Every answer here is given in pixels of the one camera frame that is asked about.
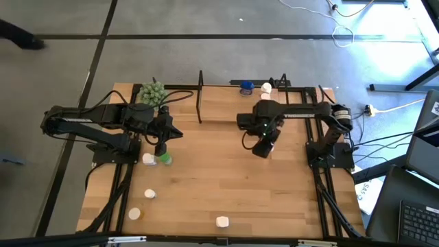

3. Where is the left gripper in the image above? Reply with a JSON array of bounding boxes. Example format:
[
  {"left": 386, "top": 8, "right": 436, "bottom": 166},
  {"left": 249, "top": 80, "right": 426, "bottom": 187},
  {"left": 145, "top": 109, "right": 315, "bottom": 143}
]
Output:
[{"left": 146, "top": 106, "right": 185, "bottom": 158}]

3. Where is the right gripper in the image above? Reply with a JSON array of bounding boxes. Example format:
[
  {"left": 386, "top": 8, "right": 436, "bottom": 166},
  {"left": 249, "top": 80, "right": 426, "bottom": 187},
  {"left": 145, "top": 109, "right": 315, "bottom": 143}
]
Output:
[{"left": 236, "top": 112, "right": 285, "bottom": 159}]

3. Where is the large white bottle striped label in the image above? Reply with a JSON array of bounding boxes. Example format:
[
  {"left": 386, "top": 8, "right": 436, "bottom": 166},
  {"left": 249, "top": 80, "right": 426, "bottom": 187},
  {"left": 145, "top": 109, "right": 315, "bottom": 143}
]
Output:
[{"left": 142, "top": 152, "right": 158, "bottom": 167}]

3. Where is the amber bottle white cap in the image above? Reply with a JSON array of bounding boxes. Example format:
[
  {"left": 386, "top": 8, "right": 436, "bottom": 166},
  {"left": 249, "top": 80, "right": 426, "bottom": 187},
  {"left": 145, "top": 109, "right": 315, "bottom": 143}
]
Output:
[{"left": 128, "top": 207, "right": 145, "bottom": 221}]

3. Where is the green potted plant white pot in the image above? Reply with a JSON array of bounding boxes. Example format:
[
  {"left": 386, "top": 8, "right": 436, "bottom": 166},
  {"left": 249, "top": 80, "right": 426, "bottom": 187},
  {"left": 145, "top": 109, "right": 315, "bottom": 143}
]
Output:
[{"left": 137, "top": 80, "right": 169, "bottom": 111}]

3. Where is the blue-capped bottle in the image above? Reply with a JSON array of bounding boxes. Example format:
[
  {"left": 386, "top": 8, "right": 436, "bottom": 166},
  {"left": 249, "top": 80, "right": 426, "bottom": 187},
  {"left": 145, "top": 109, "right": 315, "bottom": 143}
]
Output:
[{"left": 239, "top": 80, "right": 255, "bottom": 97}]

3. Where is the black table leg bar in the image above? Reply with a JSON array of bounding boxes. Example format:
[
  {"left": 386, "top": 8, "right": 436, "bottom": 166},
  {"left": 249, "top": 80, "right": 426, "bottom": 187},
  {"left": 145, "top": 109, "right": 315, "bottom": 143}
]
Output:
[{"left": 352, "top": 154, "right": 408, "bottom": 185}]

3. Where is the black laptop with keyboard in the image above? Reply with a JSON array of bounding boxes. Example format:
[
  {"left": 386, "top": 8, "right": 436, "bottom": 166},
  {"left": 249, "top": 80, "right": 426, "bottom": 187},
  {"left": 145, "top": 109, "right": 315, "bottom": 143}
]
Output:
[{"left": 366, "top": 164, "right": 439, "bottom": 247}]

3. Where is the black floor stand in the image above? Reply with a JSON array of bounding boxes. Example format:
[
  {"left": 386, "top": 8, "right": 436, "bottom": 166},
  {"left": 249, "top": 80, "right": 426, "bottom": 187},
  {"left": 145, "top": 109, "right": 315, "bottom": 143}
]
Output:
[{"left": 369, "top": 62, "right": 439, "bottom": 93}]

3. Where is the dark floor object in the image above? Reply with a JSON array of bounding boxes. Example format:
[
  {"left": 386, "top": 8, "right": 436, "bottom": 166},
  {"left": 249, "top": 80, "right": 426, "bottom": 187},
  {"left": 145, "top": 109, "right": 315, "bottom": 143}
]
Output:
[{"left": 0, "top": 156, "right": 27, "bottom": 168}]

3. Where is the grey laptop lid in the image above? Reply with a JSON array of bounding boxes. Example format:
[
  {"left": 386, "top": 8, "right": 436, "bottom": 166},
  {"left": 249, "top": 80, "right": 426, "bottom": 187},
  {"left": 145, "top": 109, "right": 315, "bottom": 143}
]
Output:
[{"left": 405, "top": 89, "right": 439, "bottom": 176}]

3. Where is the person's leg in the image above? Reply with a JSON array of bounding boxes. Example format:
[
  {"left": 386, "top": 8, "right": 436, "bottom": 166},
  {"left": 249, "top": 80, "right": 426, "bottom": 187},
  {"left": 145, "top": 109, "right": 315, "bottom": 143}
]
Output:
[{"left": 0, "top": 19, "right": 46, "bottom": 51}]

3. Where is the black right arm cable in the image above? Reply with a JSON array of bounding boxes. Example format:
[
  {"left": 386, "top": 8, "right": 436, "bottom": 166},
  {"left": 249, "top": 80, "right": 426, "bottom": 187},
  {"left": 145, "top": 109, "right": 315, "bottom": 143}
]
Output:
[{"left": 241, "top": 130, "right": 263, "bottom": 152}]

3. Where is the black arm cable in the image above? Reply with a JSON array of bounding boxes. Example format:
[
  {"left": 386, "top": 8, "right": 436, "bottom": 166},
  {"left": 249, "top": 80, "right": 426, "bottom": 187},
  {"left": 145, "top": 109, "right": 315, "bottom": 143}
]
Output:
[
  {"left": 241, "top": 130, "right": 263, "bottom": 152},
  {"left": 85, "top": 89, "right": 195, "bottom": 114}
]

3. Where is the black aluminium table frame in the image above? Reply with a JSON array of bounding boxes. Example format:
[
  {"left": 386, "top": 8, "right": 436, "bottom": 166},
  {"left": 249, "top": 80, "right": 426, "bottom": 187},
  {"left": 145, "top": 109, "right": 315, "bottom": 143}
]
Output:
[{"left": 0, "top": 79, "right": 439, "bottom": 247}]

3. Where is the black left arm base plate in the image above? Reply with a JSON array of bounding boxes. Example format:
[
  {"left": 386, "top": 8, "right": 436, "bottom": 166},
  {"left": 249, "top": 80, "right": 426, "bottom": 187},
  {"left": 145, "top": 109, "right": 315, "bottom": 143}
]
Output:
[{"left": 91, "top": 142, "right": 142, "bottom": 165}]

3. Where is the wooden shelf black metal frame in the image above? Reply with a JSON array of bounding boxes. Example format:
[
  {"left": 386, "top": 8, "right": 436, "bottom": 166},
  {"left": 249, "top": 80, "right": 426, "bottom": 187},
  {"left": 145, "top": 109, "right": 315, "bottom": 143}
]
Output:
[{"left": 195, "top": 70, "right": 292, "bottom": 125}]

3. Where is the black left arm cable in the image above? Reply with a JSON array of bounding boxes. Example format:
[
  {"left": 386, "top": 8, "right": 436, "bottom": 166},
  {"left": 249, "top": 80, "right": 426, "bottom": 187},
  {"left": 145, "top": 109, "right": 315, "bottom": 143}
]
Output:
[{"left": 85, "top": 89, "right": 195, "bottom": 114}]

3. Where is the white floor cable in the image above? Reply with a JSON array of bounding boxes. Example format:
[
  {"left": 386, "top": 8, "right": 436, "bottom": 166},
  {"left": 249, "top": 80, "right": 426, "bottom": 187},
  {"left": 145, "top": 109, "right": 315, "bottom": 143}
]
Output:
[{"left": 278, "top": 0, "right": 355, "bottom": 48}]

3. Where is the black floor cable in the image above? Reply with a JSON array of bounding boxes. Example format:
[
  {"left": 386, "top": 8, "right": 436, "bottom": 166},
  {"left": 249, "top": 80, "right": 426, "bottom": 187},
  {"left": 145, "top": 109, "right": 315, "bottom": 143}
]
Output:
[{"left": 325, "top": 0, "right": 375, "bottom": 18}]

